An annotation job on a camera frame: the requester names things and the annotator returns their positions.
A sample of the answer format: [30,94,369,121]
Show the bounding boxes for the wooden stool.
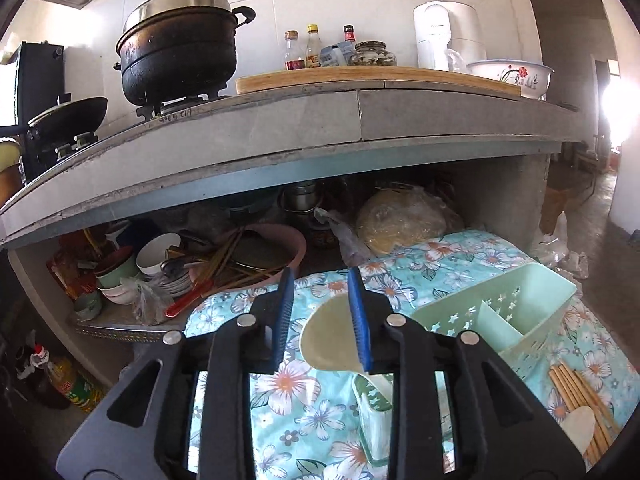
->
[575,135,613,176]

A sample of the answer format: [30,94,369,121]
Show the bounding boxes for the black cooking pot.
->
[114,6,257,107]

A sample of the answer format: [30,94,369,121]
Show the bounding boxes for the black wok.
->
[0,96,109,143]

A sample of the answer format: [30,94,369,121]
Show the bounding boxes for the white bowl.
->
[136,232,182,277]

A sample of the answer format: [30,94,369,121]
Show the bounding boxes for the steel pot lid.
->
[122,0,233,36]

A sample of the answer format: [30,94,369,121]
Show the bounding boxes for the small clear plastic bag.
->
[445,49,471,73]

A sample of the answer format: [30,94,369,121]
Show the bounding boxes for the gas stove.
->
[22,91,236,171]

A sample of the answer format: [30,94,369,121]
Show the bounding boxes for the steel pot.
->
[280,182,323,213]

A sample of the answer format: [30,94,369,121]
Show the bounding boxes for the red label sauce bottle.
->
[284,30,307,71]

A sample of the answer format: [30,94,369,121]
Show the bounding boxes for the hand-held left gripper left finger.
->
[56,267,296,480]

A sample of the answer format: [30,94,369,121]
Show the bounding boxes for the cooking oil bottle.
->
[47,357,108,413]

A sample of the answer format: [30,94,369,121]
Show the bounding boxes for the cardboard box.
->
[540,185,586,233]

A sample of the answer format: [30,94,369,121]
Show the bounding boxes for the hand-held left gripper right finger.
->
[347,266,586,480]

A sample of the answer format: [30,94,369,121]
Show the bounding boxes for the pile of dark chopsticks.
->
[192,227,286,291]

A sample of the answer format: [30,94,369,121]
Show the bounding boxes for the red handled utensil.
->
[165,277,221,318]

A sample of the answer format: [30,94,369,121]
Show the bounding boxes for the white scalloped spoon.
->
[561,406,597,456]

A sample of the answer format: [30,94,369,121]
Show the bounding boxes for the green plastic utensil holder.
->
[410,262,578,381]

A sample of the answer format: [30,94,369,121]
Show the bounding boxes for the filled clear plastic bag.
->
[120,277,168,326]

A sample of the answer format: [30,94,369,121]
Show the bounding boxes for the wooden cutting board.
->
[235,66,523,98]

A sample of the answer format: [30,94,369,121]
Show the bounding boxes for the blue packet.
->
[320,42,357,67]

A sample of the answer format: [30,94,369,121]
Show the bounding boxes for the stack of plates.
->
[150,267,201,297]

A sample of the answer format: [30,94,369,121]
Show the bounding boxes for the white plastic bag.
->
[530,212,591,281]

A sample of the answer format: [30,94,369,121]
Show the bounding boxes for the translucent plastic bag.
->
[312,207,373,266]

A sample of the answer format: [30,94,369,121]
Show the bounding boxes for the green holder drip tray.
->
[351,372,396,468]

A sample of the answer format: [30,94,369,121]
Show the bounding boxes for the grey stone kitchen counter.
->
[0,82,588,266]

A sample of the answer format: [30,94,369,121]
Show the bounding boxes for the pink plastic basin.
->
[235,224,307,286]

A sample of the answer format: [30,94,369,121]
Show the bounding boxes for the floral enamel basin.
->
[466,59,555,100]

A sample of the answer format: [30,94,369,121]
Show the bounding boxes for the small green cup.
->
[74,290,103,322]

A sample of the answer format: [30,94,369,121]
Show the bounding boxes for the bundle of wooden chopsticks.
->
[548,362,616,466]

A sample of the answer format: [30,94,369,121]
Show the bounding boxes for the cream plastic spoon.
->
[300,294,396,411]

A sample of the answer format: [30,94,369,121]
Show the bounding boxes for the turquoise floral quilt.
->
[184,229,631,480]

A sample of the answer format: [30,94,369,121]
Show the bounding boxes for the yellow cap bottle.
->
[305,24,322,68]

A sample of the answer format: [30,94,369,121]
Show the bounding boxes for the bag of yellow food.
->
[356,186,463,256]

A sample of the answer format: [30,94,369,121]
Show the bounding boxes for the green bowl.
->
[94,250,138,291]

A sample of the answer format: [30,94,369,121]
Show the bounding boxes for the pink white bowls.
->
[97,282,136,306]

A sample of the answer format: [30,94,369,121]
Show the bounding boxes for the black appliance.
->
[15,42,71,126]

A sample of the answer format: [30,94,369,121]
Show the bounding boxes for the red snack packets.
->
[46,230,108,301]

